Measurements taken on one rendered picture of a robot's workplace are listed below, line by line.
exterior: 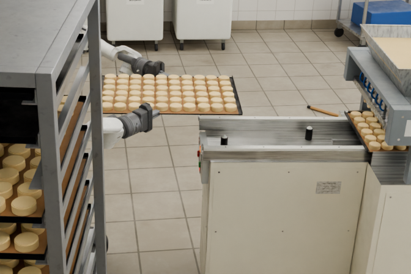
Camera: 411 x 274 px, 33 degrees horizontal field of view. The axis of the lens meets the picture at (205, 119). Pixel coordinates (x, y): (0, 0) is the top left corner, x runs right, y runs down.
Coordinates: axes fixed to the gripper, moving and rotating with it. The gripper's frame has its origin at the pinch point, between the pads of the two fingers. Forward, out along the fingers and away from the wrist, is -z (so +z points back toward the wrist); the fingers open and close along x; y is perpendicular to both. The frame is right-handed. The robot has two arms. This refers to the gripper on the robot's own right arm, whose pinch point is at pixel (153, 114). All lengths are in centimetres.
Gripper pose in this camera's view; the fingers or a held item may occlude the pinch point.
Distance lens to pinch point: 281.9
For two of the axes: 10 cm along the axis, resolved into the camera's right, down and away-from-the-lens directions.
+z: -6.5, 3.1, -6.9
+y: -7.6, -3.1, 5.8
